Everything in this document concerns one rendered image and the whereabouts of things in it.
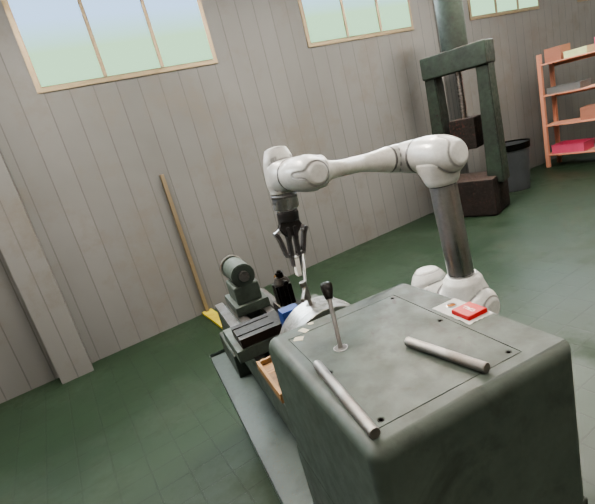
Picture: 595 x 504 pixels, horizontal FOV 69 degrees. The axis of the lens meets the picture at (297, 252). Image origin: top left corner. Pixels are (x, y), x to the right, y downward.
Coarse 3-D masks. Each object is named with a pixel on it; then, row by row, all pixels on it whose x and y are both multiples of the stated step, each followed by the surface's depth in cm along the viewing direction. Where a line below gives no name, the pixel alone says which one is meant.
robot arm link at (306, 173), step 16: (288, 160) 133; (304, 160) 126; (320, 160) 126; (336, 160) 138; (352, 160) 146; (368, 160) 159; (384, 160) 162; (288, 176) 130; (304, 176) 125; (320, 176) 125; (336, 176) 137
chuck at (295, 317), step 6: (306, 300) 146; (312, 300) 144; (318, 300) 143; (324, 300) 143; (336, 300) 143; (342, 300) 147; (300, 306) 144; (312, 306) 140; (318, 306) 139; (294, 312) 143; (300, 312) 140; (306, 312) 138; (288, 318) 143; (294, 318) 140; (300, 318) 138; (288, 324) 141; (294, 324) 138; (282, 330) 143; (288, 330) 139
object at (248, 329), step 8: (272, 312) 213; (248, 320) 211; (256, 320) 209; (264, 320) 206; (272, 320) 204; (232, 328) 206; (240, 328) 204; (248, 328) 202; (256, 328) 200; (264, 328) 197; (272, 328) 197; (280, 328) 198; (240, 336) 196; (248, 336) 194; (256, 336) 195; (264, 336) 196; (272, 336) 198; (240, 344) 195; (248, 344) 194
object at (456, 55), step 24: (456, 0) 541; (456, 24) 548; (456, 48) 554; (480, 48) 536; (432, 72) 583; (456, 72) 576; (480, 72) 550; (432, 96) 600; (480, 96) 560; (432, 120) 612; (456, 120) 591; (480, 120) 591; (480, 144) 592; (504, 144) 581; (504, 168) 580; (480, 192) 589; (504, 192) 604
